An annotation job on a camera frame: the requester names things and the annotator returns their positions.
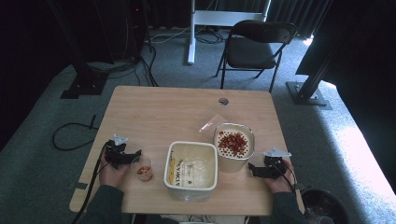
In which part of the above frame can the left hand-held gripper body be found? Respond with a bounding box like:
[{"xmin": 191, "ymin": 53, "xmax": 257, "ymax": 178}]
[{"xmin": 104, "ymin": 133, "xmax": 133, "ymax": 166}]

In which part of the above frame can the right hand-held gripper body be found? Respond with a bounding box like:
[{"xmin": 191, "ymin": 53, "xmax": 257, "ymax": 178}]
[{"xmin": 262, "ymin": 147, "xmax": 292, "ymax": 180}]

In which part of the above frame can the small clear plastic cup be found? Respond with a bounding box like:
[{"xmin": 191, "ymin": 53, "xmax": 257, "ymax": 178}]
[{"xmin": 130, "ymin": 154, "xmax": 154, "ymax": 183}]

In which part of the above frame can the round container with white strainer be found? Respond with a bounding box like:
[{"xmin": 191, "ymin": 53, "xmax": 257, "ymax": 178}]
[{"xmin": 212, "ymin": 121, "xmax": 256, "ymax": 175}]

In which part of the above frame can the pile of red dried berries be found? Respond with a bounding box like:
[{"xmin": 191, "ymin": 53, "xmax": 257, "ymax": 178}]
[{"xmin": 217, "ymin": 132, "xmax": 249, "ymax": 159}]

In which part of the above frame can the person's left hand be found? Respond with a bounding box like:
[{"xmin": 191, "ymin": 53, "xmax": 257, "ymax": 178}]
[{"xmin": 98, "ymin": 154, "xmax": 133, "ymax": 189}]

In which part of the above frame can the person's right hand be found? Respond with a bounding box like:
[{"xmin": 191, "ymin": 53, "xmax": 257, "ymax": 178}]
[{"xmin": 264, "ymin": 159, "xmax": 297, "ymax": 194}]

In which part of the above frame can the white square plastic container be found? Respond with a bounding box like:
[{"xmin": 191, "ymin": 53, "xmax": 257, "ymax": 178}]
[{"xmin": 163, "ymin": 140, "xmax": 219, "ymax": 202}]

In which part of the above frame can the clear plastic lid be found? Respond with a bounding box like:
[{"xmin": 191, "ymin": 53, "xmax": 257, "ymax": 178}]
[{"xmin": 198, "ymin": 104, "xmax": 233, "ymax": 134}]

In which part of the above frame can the black round bin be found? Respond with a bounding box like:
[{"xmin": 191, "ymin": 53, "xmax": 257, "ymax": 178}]
[{"xmin": 300, "ymin": 188, "xmax": 350, "ymax": 224}]

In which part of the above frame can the black metal stand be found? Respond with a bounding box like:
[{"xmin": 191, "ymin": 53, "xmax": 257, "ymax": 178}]
[
  {"xmin": 46, "ymin": 0, "xmax": 110, "ymax": 100},
  {"xmin": 285, "ymin": 46, "xmax": 333, "ymax": 111}
]

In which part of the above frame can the black folding chair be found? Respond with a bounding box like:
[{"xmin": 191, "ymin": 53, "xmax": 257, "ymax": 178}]
[{"xmin": 215, "ymin": 20, "xmax": 298, "ymax": 94}]

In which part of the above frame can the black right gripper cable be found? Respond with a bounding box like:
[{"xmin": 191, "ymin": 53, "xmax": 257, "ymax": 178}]
[{"xmin": 272, "ymin": 161, "xmax": 297, "ymax": 192}]

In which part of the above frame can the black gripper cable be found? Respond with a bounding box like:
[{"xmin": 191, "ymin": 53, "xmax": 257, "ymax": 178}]
[
  {"xmin": 72, "ymin": 140, "xmax": 112, "ymax": 224},
  {"xmin": 272, "ymin": 161, "xmax": 297, "ymax": 192}
]

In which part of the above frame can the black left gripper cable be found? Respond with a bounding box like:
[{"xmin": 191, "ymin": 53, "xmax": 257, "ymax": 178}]
[{"xmin": 72, "ymin": 140, "xmax": 112, "ymax": 224}]

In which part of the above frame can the black cable loop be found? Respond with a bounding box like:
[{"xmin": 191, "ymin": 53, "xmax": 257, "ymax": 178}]
[{"xmin": 51, "ymin": 114, "xmax": 101, "ymax": 152}]

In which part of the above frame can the bundle of black cables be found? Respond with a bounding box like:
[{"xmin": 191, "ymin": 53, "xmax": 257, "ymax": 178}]
[{"xmin": 87, "ymin": 40, "xmax": 161, "ymax": 88}]

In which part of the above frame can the white floor cable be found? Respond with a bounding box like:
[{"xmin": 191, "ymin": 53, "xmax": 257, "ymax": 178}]
[{"xmin": 145, "ymin": 25, "xmax": 191, "ymax": 45}]

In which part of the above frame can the white desk frame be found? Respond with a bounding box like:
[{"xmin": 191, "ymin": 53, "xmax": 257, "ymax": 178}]
[{"xmin": 186, "ymin": 0, "xmax": 273, "ymax": 66}]

